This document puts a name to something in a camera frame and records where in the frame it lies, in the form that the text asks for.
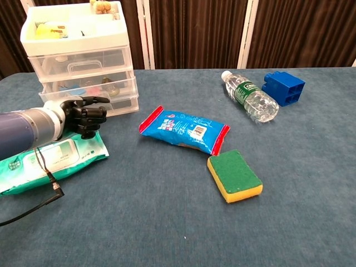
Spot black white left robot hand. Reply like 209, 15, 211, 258
46, 96, 111, 141

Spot clear plastic drawer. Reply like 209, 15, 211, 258
38, 88, 140, 117
38, 69, 137, 98
27, 46, 132, 83

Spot white plastic drawer organizer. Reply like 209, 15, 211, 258
19, 0, 140, 117

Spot small brass figurine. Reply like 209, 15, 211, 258
101, 77, 118, 96

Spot green white wet wipes pack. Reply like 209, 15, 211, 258
0, 130, 110, 195

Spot round yellow plastic object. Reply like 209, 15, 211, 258
35, 23, 61, 39

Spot blue red snack package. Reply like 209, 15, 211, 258
138, 105, 231, 156

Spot beige plush toys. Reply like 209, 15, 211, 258
89, 0, 112, 14

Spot blue-grey table cloth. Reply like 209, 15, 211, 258
0, 66, 356, 267

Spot green yellow scrub sponge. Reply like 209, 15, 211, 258
206, 149, 264, 204

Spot clear plastic water bottle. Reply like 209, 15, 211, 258
221, 70, 280, 123

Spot blue plastic building block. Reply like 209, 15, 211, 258
261, 71, 306, 107

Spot black cable with plug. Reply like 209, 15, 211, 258
0, 147, 65, 226

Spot white partition post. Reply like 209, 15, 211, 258
237, 0, 261, 70
136, 0, 156, 70

